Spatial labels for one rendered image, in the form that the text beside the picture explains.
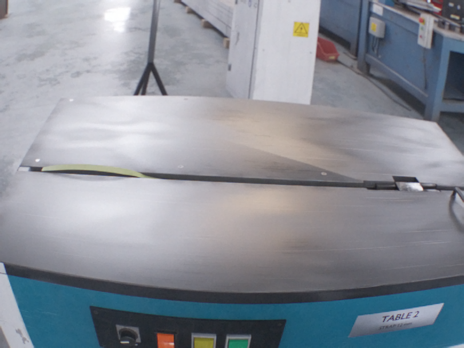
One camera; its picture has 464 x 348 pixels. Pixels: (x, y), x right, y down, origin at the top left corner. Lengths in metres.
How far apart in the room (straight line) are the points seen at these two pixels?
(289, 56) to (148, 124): 1.88
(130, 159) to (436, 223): 0.50
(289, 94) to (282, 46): 0.30
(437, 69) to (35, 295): 2.94
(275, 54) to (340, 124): 1.72
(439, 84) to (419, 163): 2.33
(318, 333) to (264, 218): 0.19
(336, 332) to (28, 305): 0.43
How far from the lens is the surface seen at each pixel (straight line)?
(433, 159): 0.99
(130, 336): 0.63
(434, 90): 3.27
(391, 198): 0.80
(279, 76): 2.76
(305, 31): 2.74
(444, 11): 5.19
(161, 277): 0.58
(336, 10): 4.90
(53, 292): 0.63
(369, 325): 0.68
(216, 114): 0.97
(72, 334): 0.69
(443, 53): 3.21
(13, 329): 0.73
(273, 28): 2.66
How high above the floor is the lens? 1.12
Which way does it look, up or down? 29 degrees down
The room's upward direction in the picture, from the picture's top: 6 degrees clockwise
